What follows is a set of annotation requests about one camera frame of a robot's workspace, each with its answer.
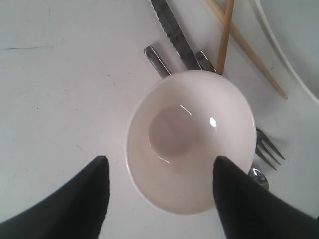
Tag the brown wooden chopstick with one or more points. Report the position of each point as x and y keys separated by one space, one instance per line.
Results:
x=227 y=18

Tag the steel spoon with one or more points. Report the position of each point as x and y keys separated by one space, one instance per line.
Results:
x=163 y=71

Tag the steel table knife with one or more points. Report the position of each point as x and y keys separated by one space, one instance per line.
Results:
x=174 y=33

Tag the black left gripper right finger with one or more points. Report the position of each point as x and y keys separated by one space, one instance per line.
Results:
x=248 y=211

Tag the white square plate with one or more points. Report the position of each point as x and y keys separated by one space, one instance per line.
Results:
x=292 y=27

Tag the light wooden chopstick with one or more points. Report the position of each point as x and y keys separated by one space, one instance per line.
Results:
x=238 y=37

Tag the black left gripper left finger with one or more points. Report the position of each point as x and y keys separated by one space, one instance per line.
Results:
x=77 y=210

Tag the white ceramic bowl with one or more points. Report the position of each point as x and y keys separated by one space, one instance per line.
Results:
x=184 y=122

